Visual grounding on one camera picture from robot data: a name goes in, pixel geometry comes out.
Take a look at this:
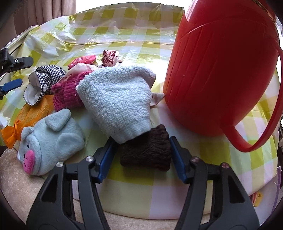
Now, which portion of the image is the red thermos jug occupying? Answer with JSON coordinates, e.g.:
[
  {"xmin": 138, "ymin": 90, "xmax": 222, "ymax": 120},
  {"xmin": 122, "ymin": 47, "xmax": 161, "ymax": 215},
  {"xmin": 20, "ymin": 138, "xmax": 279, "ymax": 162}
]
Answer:
[{"xmin": 163, "ymin": 1, "xmax": 282, "ymax": 152}]

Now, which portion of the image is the orange mesh bag with sponge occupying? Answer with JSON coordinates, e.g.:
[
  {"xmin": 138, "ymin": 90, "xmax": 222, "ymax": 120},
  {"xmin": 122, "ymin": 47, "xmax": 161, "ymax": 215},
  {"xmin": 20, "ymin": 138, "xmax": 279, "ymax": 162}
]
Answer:
[{"xmin": 1, "ymin": 95, "xmax": 54, "ymax": 149}]

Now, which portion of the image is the black white gingham pouch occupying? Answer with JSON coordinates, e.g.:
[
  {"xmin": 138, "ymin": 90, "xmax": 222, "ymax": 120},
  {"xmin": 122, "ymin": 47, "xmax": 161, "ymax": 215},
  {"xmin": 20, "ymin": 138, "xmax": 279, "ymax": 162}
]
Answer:
[{"xmin": 23, "ymin": 65, "xmax": 66, "ymax": 106}]

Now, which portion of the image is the pink crochet round piece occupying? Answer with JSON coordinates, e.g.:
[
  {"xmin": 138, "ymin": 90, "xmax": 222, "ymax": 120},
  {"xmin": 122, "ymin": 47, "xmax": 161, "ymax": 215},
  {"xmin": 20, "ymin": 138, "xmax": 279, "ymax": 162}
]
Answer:
[{"xmin": 68, "ymin": 55, "xmax": 96, "ymax": 70}]

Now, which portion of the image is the white storage bin with fruit print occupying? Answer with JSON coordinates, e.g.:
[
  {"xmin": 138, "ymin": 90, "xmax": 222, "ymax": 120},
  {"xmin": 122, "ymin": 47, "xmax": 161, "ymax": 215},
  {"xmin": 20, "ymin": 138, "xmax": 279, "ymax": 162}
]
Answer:
[{"xmin": 250, "ymin": 166, "xmax": 282, "ymax": 225}]

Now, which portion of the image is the mauve drape curtain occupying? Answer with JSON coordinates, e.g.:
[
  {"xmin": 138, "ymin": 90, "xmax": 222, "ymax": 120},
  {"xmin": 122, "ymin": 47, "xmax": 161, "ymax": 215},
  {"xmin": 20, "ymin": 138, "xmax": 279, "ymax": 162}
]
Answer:
[{"xmin": 13, "ymin": 0, "xmax": 76, "ymax": 34}]

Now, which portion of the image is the dark brown knitted piece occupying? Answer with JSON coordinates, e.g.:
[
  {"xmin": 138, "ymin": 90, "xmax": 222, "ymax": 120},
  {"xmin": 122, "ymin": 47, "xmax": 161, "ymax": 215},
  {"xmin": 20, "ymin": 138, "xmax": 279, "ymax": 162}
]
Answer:
[{"xmin": 117, "ymin": 124, "xmax": 172, "ymax": 172}]

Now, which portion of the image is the grey pig plush toy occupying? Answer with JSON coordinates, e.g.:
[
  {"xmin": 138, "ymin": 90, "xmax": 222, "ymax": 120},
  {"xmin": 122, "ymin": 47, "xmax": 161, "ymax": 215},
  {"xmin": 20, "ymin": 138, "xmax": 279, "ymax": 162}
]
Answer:
[{"xmin": 17, "ymin": 109, "xmax": 85, "ymax": 176}]

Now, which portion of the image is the yellow checked plastic tablecloth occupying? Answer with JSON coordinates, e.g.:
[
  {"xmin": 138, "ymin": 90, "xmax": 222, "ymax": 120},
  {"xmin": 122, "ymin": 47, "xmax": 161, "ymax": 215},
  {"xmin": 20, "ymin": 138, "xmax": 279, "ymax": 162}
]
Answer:
[{"xmin": 1, "ymin": 3, "xmax": 280, "ymax": 222}]

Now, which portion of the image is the magenta knitted sock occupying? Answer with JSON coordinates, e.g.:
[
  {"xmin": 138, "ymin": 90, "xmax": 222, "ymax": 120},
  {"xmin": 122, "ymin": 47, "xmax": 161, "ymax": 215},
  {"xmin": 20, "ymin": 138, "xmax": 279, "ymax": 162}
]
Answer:
[{"xmin": 51, "ymin": 70, "xmax": 92, "ymax": 112}]

